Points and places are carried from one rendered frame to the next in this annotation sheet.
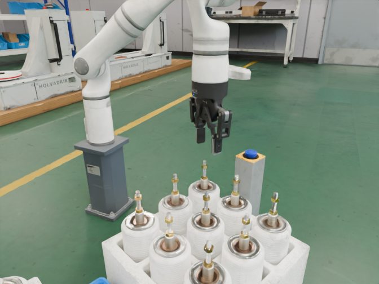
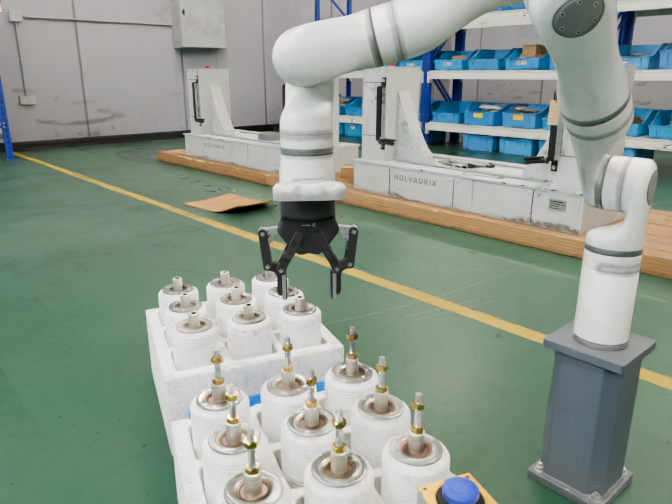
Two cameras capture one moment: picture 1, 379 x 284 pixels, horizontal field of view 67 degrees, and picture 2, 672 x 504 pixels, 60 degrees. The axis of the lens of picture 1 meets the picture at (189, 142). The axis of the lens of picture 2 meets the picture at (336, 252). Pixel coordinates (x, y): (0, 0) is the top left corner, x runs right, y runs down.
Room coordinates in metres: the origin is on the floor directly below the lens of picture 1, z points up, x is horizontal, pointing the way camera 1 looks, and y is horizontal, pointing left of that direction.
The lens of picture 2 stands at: (0.92, -0.74, 0.76)
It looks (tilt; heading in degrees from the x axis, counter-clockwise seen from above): 17 degrees down; 112
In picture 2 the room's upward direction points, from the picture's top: straight up
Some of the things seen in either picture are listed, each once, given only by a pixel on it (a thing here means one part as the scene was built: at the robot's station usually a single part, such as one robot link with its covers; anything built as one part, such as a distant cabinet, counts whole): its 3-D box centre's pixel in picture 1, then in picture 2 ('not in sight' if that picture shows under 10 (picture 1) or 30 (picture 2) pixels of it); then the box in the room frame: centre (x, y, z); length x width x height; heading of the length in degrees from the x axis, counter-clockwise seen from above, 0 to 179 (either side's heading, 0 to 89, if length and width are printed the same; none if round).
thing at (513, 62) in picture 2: not in sight; (534, 58); (0.47, 5.37, 0.89); 0.50 x 0.38 x 0.21; 65
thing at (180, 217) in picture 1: (176, 227); (379, 455); (0.68, 0.04, 0.16); 0.10 x 0.10 x 0.18
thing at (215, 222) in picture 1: (205, 221); (311, 422); (0.60, -0.04, 0.25); 0.08 x 0.08 x 0.01
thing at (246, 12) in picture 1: (251, 9); not in sight; (5.42, -1.06, 0.87); 0.40 x 0.30 x 0.23; 50
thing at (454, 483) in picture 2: (250, 154); (460, 495); (0.85, -0.20, 0.32); 0.04 x 0.04 x 0.02
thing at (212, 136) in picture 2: not in sight; (263, 114); (-1.39, 3.38, 0.45); 1.61 x 0.57 x 0.74; 154
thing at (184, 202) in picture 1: (175, 202); (380, 407); (0.68, 0.04, 0.25); 0.08 x 0.08 x 0.01
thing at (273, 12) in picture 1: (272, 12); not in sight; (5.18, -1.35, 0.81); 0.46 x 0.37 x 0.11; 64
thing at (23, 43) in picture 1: (11, 41); not in sight; (5.29, 3.08, 0.36); 0.50 x 0.38 x 0.21; 66
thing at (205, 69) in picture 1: (217, 63); (307, 170); (0.60, -0.06, 0.64); 0.11 x 0.09 x 0.06; 117
